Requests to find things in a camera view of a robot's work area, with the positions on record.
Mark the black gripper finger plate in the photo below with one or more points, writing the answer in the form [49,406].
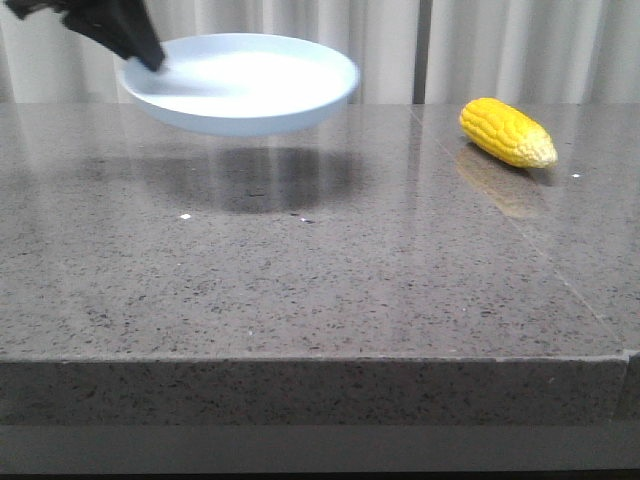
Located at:
[123,27]

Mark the light blue round plate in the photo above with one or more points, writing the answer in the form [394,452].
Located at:
[243,84]

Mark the yellow corn cob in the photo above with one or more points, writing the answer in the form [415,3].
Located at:
[507,134]

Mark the white pleated curtain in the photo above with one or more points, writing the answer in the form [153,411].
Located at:
[431,52]

